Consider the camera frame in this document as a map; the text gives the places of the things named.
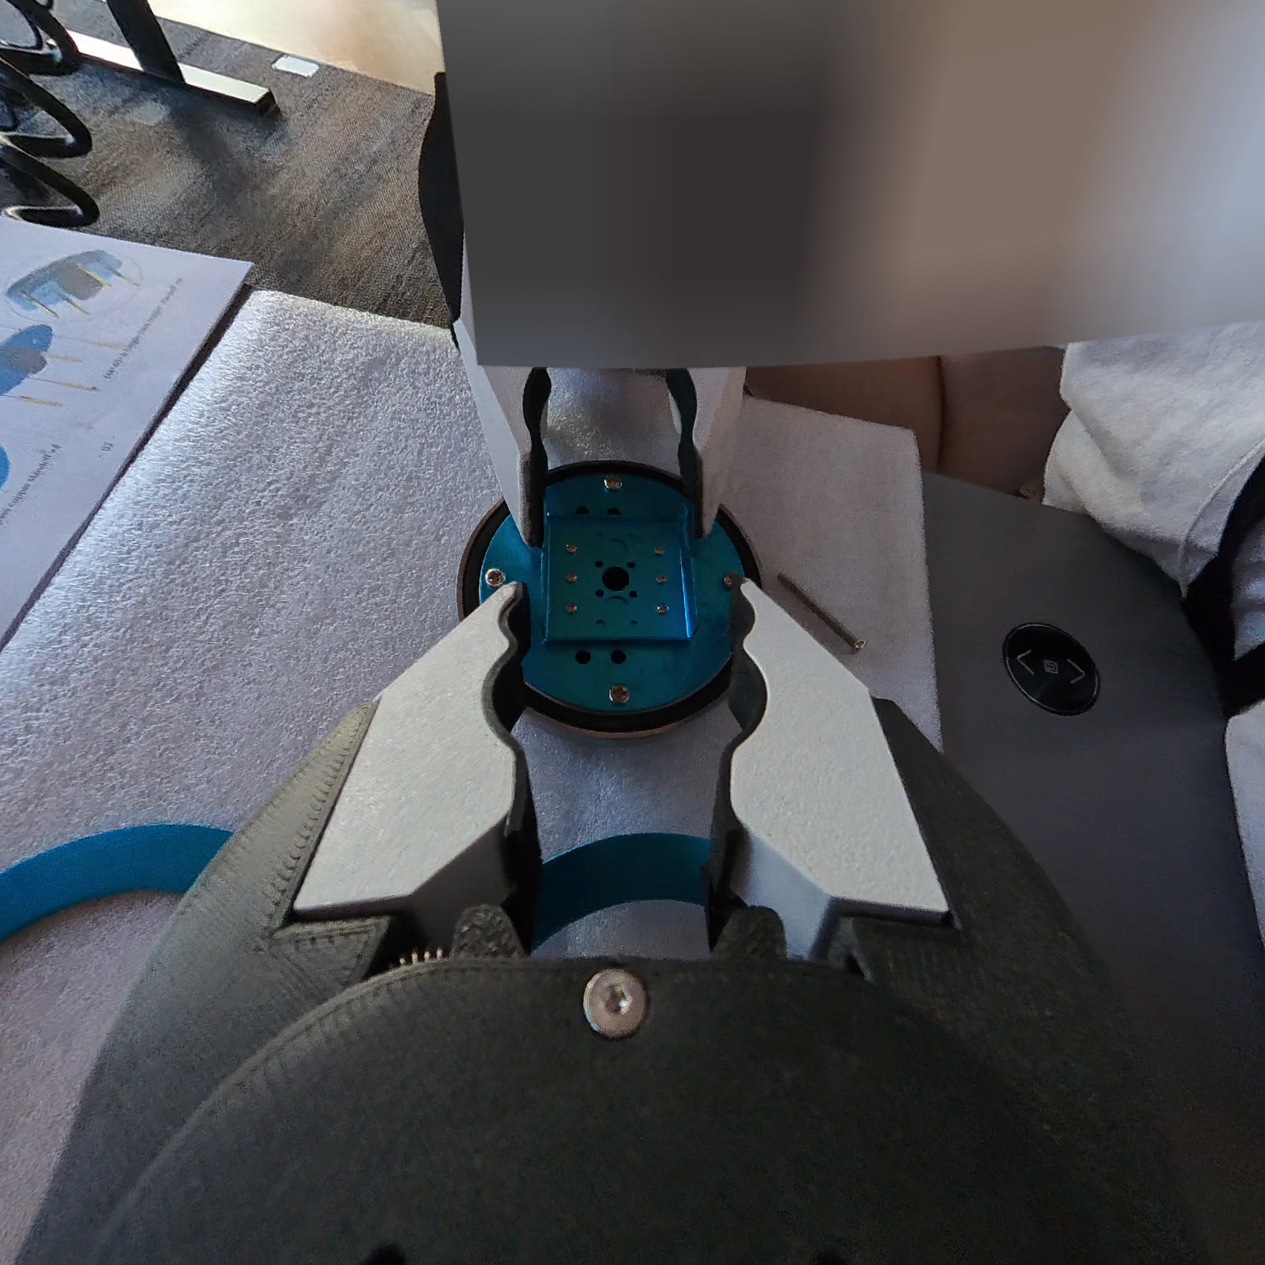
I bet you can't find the round blue turntable base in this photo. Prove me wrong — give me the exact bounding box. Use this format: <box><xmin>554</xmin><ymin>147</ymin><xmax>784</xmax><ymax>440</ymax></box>
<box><xmin>458</xmin><ymin>458</ymin><xmax>763</xmax><ymax>737</ymax></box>

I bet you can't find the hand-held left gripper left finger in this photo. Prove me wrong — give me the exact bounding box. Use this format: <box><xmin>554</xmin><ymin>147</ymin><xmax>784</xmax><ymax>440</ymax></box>
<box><xmin>294</xmin><ymin>580</ymin><xmax>543</xmax><ymax>952</ymax></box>

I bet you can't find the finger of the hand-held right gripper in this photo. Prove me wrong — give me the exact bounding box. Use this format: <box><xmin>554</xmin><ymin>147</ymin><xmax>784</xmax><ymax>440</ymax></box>
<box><xmin>666</xmin><ymin>366</ymin><xmax>749</xmax><ymax>541</ymax></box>
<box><xmin>420</xmin><ymin>72</ymin><xmax>554</xmax><ymax>551</ymax></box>

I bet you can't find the white foam sheet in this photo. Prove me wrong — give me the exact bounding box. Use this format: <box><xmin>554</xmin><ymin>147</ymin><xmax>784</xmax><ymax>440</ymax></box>
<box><xmin>0</xmin><ymin>288</ymin><xmax>945</xmax><ymax>1265</ymax></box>

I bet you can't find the instruction sheet with blue pictures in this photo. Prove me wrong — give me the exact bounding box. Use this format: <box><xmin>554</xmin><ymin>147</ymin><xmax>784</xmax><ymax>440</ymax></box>
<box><xmin>0</xmin><ymin>215</ymin><xmax>256</xmax><ymax>648</ymax></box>

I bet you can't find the black table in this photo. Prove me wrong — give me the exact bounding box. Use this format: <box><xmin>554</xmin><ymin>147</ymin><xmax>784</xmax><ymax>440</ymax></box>
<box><xmin>103</xmin><ymin>0</ymin><xmax>280</xmax><ymax>121</ymax></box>

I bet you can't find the thick black coiled cable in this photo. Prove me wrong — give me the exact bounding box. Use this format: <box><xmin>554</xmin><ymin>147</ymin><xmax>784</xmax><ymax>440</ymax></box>
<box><xmin>0</xmin><ymin>0</ymin><xmax>101</xmax><ymax>230</ymax></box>

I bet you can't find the blue metal ring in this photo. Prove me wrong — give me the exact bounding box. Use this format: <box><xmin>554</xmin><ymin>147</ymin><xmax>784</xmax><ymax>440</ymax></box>
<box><xmin>0</xmin><ymin>823</ymin><xmax>239</xmax><ymax>947</ymax></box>
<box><xmin>532</xmin><ymin>834</ymin><xmax>718</xmax><ymax>952</ymax></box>

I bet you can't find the person's right forearm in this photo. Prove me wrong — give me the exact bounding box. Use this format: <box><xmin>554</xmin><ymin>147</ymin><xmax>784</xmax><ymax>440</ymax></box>
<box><xmin>742</xmin><ymin>340</ymin><xmax>1067</xmax><ymax>499</ymax></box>

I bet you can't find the person's white shirt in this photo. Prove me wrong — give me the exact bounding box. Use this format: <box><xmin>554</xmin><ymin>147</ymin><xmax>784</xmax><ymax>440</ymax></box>
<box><xmin>1042</xmin><ymin>320</ymin><xmax>1265</xmax><ymax>939</ymax></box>

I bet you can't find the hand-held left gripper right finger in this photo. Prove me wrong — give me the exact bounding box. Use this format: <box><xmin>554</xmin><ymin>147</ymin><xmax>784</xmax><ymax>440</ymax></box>
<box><xmin>707</xmin><ymin>577</ymin><xmax>956</xmax><ymax>964</ymax></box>

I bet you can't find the black shoulder strap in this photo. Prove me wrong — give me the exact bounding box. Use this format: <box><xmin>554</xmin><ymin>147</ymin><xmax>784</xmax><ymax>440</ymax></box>
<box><xmin>1183</xmin><ymin>495</ymin><xmax>1265</xmax><ymax>719</ymax></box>

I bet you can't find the long metal screw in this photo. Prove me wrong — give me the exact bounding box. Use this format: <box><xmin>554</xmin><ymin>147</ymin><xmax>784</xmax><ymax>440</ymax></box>
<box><xmin>777</xmin><ymin>571</ymin><xmax>869</xmax><ymax>651</ymax></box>

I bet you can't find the round black desk control panel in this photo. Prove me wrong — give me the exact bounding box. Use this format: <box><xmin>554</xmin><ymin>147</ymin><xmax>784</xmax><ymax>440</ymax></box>
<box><xmin>1004</xmin><ymin>620</ymin><xmax>1102</xmax><ymax>713</ymax></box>

